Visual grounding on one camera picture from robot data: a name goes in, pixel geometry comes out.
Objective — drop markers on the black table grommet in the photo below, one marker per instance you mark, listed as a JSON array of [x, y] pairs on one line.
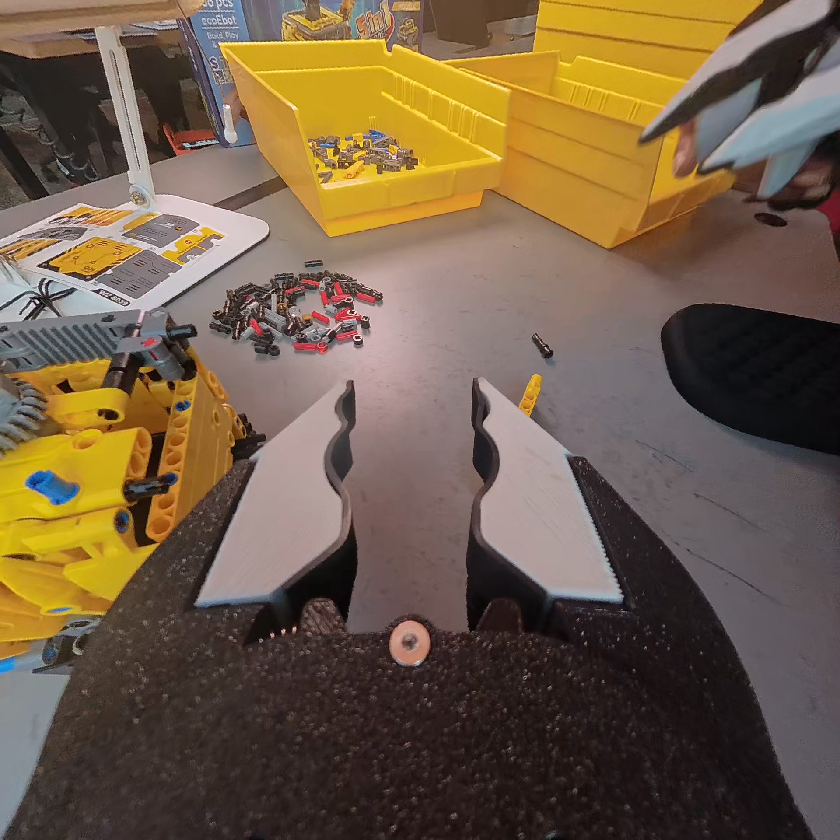
[[770, 220]]

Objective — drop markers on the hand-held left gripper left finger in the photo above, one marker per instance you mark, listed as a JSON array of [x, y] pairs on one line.
[[275, 525]]

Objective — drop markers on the yellow lego beam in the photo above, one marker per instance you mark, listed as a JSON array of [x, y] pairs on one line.
[[530, 394]]

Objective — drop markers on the pile of small lego pins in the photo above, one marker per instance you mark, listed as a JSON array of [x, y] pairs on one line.
[[295, 312]]

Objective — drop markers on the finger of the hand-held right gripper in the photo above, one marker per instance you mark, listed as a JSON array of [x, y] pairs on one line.
[[741, 124], [807, 13]]

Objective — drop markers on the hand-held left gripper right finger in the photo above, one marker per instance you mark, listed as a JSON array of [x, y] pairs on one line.
[[544, 518]]

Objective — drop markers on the sticker sheet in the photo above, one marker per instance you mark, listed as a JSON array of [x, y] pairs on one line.
[[118, 249]]

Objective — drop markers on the person's right hand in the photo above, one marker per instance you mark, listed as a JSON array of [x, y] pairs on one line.
[[688, 151]]

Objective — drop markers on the blue toy kit box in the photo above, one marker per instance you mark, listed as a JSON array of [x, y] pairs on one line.
[[216, 79]]

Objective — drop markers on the orange case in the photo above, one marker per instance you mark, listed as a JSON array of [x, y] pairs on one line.
[[190, 139]]

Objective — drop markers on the yellow lego robot model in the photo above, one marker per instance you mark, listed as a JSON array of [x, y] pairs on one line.
[[79, 472]]

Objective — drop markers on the yellow plastic bin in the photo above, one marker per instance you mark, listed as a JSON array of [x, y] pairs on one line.
[[623, 33], [407, 197], [571, 177]]

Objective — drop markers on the pile of grey lego parts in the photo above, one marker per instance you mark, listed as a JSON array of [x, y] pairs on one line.
[[367, 154]]

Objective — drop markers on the black quilted pad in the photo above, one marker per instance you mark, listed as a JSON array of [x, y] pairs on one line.
[[754, 374]]

